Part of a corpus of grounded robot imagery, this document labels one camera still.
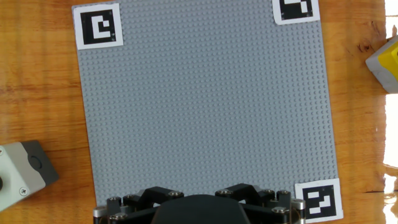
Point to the fiducial marker with C pattern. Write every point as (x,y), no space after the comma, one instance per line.
(98,26)

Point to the grey Lego baseplate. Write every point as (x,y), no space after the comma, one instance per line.
(202,102)

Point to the wood grain mat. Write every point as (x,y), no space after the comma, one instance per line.
(43,93)

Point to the yellow and grey button box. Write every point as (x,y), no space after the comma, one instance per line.
(385,65)

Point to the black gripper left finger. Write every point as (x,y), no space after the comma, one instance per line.
(133,205)

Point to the black white fiducial marker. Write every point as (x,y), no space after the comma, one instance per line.
(318,200)
(295,12)

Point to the grey box with red button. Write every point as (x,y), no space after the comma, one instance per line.
(21,174)

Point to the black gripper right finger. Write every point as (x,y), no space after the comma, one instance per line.
(270,202)

